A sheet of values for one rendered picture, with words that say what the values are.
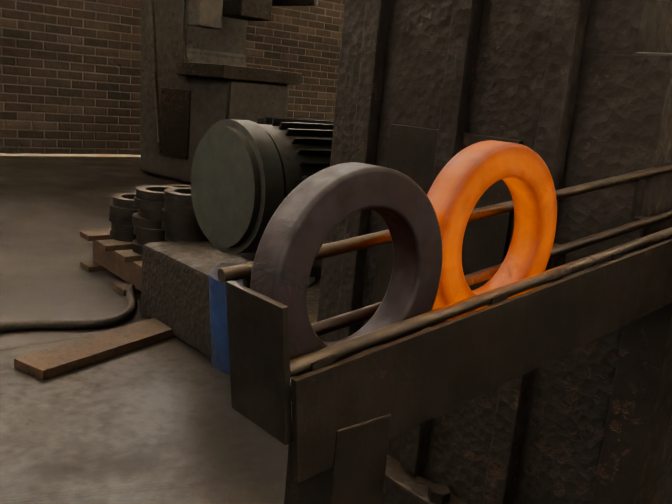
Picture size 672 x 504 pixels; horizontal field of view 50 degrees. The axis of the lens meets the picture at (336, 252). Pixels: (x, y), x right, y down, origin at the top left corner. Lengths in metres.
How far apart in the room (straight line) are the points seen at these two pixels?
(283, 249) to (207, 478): 1.07
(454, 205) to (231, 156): 1.40
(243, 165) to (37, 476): 0.91
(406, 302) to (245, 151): 1.36
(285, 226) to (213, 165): 1.57
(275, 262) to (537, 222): 0.33
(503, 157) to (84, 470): 1.15
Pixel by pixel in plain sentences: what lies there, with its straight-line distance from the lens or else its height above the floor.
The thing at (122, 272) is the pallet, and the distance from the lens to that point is 2.82.
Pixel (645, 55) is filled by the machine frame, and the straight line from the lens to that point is 1.12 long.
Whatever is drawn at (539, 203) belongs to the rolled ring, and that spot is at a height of 0.69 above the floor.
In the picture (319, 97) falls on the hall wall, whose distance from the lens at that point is 8.34.
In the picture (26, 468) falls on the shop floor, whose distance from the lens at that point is 1.61.
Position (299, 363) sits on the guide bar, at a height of 0.59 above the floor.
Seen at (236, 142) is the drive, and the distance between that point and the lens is 1.98.
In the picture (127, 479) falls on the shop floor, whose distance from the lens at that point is 1.54.
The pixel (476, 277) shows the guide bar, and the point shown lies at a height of 0.61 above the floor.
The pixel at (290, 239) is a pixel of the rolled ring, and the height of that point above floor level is 0.68.
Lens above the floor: 0.78
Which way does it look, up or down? 13 degrees down
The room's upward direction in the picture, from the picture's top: 5 degrees clockwise
